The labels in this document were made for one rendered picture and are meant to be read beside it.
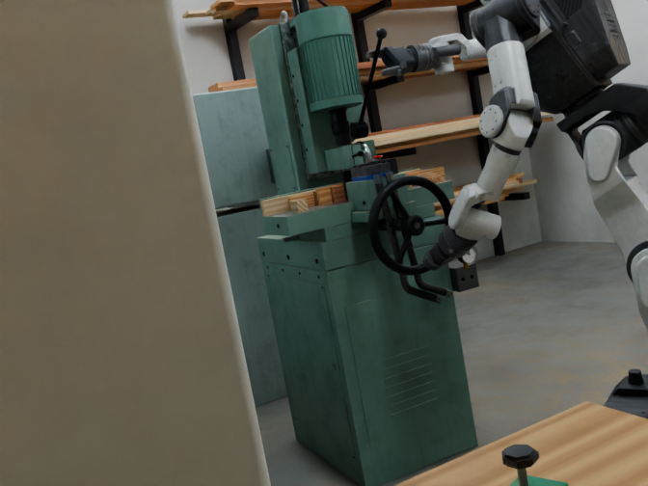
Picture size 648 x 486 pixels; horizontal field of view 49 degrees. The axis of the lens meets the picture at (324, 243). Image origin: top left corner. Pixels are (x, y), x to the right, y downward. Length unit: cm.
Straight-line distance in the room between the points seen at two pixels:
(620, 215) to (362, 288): 77
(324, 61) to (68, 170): 183
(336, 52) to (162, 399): 186
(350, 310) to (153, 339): 169
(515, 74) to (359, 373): 102
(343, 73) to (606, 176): 86
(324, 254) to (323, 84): 54
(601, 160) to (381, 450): 110
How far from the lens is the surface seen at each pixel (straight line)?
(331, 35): 229
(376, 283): 221
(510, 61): 179
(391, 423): 232
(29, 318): 49
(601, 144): 196
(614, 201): 199
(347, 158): 229
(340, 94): 227
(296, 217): 208
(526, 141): 177
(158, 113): 51
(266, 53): 255
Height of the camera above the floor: 105
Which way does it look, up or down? 7 degrees down
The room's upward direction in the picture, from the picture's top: 10 degrees counter-clockwise
